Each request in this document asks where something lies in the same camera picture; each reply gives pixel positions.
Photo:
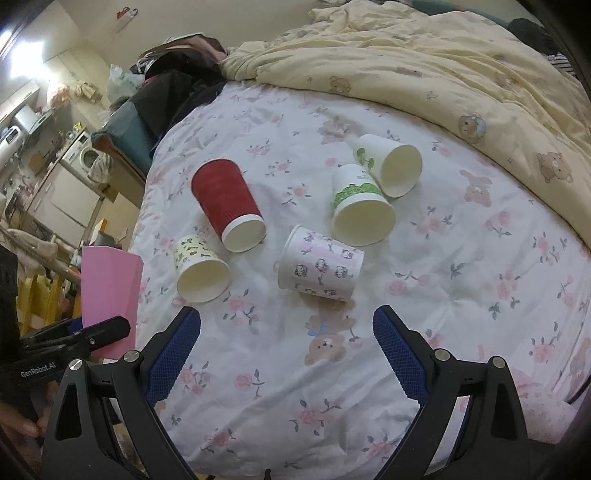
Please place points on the striped cloth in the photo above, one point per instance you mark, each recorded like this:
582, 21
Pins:
564, 63

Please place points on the person's left hand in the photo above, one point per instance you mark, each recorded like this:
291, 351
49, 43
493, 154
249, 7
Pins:
21, 422

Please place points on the white refrigerator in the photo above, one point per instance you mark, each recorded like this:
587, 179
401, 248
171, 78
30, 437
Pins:
64, 203

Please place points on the yellow bear print quilt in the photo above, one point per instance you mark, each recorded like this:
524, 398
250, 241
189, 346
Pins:
415, 69

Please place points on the white cup with green band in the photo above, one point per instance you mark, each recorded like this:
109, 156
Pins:
364, 221

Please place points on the pile of dark clothes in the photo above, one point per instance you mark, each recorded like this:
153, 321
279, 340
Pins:
180, 87

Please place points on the white cup with green leaves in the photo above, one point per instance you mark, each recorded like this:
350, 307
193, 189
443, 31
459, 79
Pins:
401, 170

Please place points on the pink paper box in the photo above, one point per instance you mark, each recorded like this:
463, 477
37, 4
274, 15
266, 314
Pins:
108, 286

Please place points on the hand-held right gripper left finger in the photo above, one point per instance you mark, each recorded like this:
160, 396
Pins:
171, 355

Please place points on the clear plastic bag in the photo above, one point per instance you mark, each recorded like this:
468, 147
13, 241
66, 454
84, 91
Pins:
121, 83

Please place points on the pink cartoon print paper cup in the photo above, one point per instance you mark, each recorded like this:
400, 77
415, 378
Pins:
323, 267

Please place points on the cream cherry print paper cup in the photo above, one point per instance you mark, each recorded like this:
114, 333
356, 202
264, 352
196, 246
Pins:
203, 277

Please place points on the teal storage box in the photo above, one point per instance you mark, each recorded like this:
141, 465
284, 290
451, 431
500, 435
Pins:
124, 134

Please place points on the red corrugated paper cup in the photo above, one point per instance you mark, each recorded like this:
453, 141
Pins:
221, 198

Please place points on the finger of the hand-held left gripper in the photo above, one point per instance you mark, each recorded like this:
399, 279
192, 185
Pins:
55, 331
99, 334

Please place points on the white floral bed sheet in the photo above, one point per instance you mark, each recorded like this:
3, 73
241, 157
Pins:
461, 286

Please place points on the white washing machine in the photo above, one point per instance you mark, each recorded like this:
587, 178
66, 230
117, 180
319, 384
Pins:
85, 154

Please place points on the silver kitchen appliance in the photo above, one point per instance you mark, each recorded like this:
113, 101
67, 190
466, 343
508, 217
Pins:
30, 122

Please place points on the dark cloth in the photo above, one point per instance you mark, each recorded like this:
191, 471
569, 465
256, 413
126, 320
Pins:
533, 37

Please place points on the red wall decoration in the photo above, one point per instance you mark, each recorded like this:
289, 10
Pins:
127, 11

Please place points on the yellow rack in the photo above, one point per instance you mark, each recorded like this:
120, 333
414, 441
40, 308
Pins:
41, 295

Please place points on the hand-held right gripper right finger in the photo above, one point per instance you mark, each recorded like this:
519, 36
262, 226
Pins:
400, 355

